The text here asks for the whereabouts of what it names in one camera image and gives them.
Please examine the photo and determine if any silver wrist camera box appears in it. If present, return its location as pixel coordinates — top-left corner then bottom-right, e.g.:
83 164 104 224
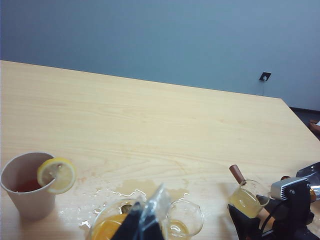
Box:
270 176 312 201

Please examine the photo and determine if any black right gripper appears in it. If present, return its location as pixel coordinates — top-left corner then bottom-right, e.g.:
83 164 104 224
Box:
227 194 320 240

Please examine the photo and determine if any clear measuring cup wooden handle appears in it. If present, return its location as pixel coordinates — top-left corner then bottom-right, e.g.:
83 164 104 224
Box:
228 163 271 219

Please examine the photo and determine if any orange brown rounded object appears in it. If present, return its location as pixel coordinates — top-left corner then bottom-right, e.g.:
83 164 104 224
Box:
308 119 320 137

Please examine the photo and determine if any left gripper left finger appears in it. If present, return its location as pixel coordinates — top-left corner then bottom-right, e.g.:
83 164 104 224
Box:
113 199 142 240

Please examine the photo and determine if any black wall socket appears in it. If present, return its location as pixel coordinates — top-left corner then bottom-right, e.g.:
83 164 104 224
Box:
258 71 272 82

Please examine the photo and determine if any clear measuring cup yellow residue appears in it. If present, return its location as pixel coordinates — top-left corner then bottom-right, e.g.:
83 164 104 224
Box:
165 199 205 239

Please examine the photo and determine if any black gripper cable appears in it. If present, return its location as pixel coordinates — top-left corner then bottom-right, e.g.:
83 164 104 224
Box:
259 199 285 237

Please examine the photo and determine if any yellow lemon slice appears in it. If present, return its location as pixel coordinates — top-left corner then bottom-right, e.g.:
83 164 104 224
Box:
37 156 77 195

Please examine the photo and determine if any wine glass with orange juice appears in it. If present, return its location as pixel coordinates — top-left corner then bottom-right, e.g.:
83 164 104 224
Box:
87 198 171 240

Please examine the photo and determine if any beige paper cup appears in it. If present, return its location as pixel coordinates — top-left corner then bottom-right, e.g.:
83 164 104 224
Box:
0 151 57 222

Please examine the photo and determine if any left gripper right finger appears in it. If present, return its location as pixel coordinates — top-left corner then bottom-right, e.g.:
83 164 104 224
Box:
139 183 171 240

